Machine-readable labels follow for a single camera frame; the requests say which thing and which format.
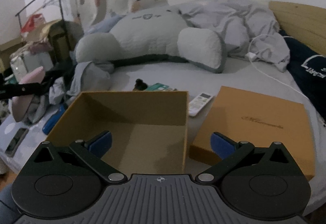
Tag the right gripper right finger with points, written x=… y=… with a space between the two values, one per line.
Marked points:
x=232 y=154

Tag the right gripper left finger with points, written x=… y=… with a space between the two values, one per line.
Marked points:
x=90 y=153

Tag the white remote control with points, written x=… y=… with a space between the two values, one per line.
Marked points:
x=198 y=103

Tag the pink computer mouse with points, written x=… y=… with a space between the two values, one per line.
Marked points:
x=29 y=86

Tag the orange box lid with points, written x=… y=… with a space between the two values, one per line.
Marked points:
x=259 y=119

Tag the blue pen-like tool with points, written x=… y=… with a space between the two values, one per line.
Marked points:
x=52 y=121

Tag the open brown cardboard box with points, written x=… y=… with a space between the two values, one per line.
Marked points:
x=149 y=129

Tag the grey clothing pile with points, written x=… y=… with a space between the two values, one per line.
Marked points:
x=82 y=77

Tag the small black tube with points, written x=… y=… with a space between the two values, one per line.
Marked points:
x=140 y=85

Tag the green card package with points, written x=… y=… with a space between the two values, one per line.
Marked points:
x=160 y=87

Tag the white storage box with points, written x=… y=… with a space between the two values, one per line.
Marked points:
x=26 y=62

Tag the black printed garment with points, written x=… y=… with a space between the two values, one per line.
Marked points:
x=307 y=68

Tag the grey crumpled blanket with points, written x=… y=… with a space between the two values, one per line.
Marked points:
x=249 y=30

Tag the large grey plush pillow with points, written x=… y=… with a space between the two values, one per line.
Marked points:
x=156 y=34

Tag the red plastic bag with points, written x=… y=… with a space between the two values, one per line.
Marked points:
x=34 y=21

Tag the wooden headboard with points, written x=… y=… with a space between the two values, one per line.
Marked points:
x=306 y=23

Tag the black clothes rack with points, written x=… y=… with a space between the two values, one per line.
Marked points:
x=45 y=4

